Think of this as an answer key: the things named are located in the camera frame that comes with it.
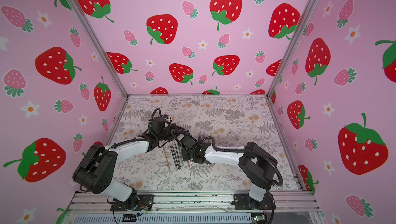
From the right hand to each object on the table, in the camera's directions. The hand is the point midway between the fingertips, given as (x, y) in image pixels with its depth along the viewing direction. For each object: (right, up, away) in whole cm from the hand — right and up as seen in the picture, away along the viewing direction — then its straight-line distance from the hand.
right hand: (181, 154), depth 85 cm
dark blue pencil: (-5, -3, +6) cm, 8 cm away
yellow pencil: (-9, -4, +4) cm, 11 cm away
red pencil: (+4, -6, +3) cm, 8 cm away
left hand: (+2, +14, +4) cm, 14 cm away
